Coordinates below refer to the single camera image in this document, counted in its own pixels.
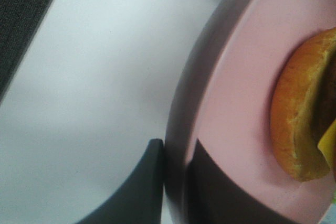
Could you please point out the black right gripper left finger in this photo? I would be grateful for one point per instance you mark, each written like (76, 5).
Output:
(139, 198)

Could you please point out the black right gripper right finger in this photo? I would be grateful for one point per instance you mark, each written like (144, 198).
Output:
(212, 197)

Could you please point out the pink round plate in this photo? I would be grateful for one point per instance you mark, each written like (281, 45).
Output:
(223, 101)

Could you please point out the toy burger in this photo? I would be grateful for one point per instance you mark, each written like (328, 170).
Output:
(303, 107)

